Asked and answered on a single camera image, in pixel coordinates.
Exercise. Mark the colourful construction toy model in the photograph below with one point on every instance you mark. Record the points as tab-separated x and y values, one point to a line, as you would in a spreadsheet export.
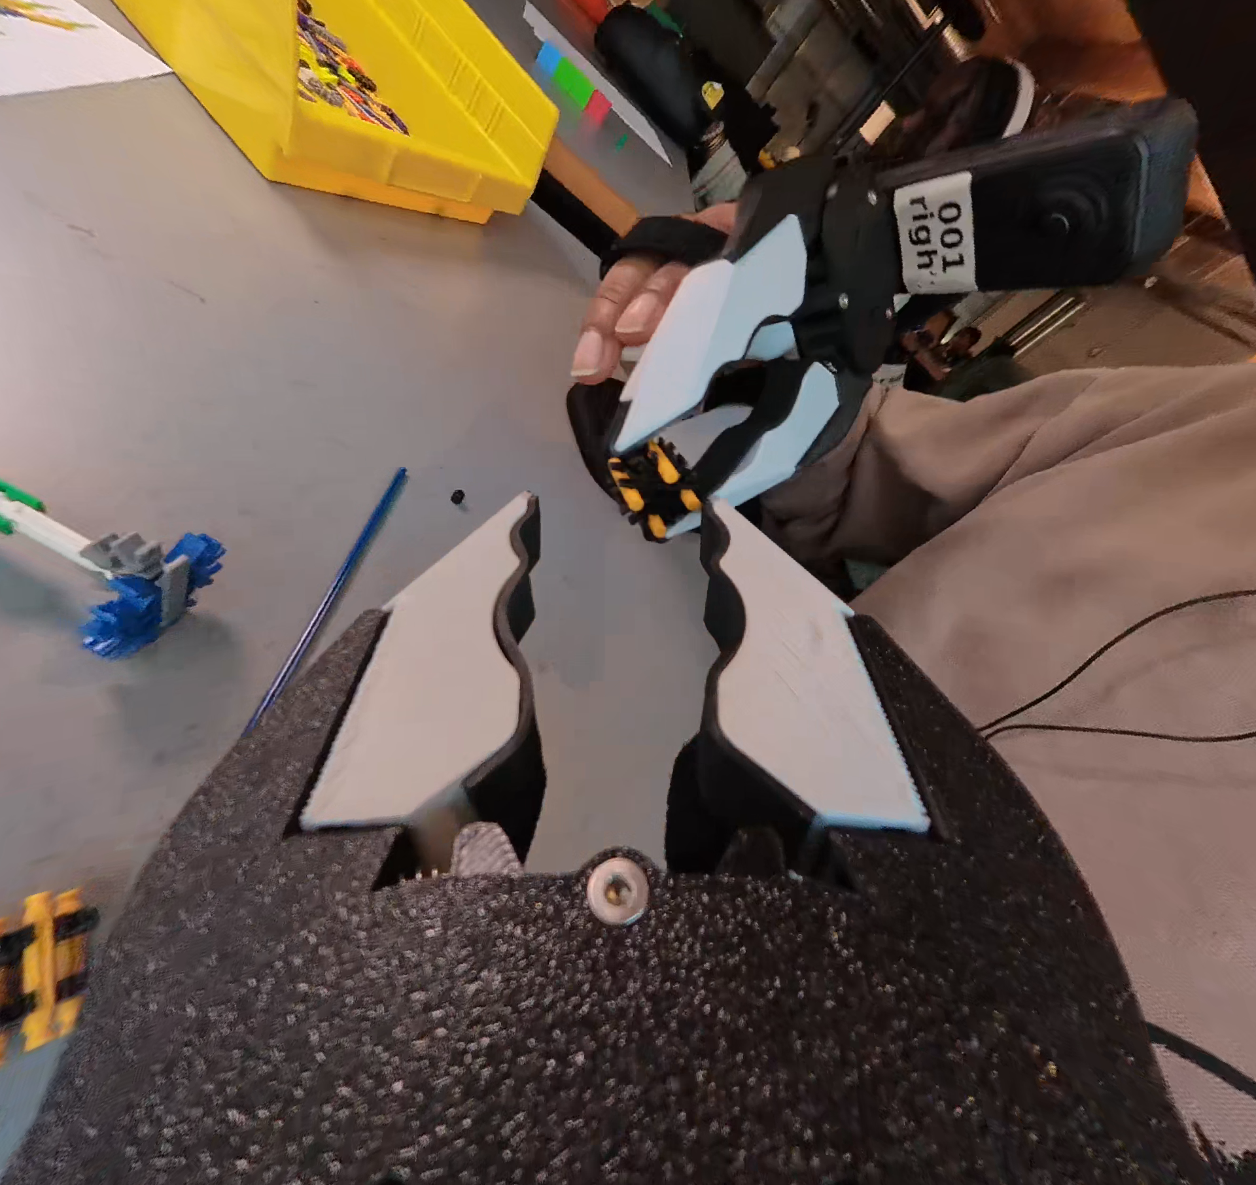
146	605

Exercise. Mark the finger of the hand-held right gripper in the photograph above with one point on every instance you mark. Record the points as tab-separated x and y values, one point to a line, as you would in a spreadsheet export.
706	321
799	420

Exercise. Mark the black bag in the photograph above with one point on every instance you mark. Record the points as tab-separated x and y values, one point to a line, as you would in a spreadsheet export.
652	66

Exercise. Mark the dark object with white rim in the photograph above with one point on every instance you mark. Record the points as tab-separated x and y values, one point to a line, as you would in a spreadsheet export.
981	100

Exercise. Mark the person's beige trouser legs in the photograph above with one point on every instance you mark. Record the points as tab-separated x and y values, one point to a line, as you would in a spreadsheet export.
1127	860

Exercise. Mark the person's right hand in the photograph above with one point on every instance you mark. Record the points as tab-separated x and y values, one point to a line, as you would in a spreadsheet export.
628	307

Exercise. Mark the pile of toy pieces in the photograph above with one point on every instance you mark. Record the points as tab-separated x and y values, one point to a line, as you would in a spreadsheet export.
338	66

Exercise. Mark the thin blue rod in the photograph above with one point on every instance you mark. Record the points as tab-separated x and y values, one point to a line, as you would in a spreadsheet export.
333	586

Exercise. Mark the white board with coloured squares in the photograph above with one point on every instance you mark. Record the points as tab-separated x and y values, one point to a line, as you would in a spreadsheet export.
588	76

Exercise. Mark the yellow plastic parts bin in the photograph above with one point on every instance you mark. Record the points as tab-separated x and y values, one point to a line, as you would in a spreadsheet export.
225	47

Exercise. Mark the printed instruction sheet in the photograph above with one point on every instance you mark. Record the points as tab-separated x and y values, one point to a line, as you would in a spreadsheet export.
58	47

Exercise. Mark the metal bars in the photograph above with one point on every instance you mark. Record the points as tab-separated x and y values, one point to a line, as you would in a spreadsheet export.
1034	321

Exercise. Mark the black yellow toy wheel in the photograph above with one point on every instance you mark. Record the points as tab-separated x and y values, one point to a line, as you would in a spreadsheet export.
44	969
652	493

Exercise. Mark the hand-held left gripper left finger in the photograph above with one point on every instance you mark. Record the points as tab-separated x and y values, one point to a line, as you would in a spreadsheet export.
421	694

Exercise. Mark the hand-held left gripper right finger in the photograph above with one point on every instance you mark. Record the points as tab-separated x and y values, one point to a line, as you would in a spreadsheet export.
813	694

